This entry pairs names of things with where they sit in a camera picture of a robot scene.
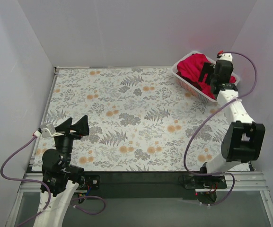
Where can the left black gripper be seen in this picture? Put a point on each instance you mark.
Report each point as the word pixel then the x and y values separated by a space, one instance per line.
pixel 70 135

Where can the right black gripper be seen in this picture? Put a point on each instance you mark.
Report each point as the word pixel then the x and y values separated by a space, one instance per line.
pixel 210 73

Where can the bright red t shirt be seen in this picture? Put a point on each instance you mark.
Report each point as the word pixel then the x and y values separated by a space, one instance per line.
pixel 190 69

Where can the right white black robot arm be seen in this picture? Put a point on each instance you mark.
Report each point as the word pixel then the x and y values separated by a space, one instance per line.
pixel 244 138

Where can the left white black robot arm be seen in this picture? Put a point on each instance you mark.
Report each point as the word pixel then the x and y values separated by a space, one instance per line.
pixel 60 177

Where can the floral patterned table mat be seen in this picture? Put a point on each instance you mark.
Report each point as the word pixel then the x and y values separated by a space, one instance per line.
pixel 139 120

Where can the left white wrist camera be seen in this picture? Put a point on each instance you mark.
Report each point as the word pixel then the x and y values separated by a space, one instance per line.
pixel 46 130

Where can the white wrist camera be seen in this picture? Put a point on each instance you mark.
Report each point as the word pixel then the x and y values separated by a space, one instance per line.
pixel 224 56
pixel 46 130

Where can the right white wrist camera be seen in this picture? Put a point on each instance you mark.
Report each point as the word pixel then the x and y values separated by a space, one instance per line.
pixel 224 56

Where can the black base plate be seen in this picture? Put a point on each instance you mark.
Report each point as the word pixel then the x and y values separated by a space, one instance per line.
pixel 148 185

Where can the aluminium frame rail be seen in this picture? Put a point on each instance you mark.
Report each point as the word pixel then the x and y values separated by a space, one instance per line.
pixel 244 181

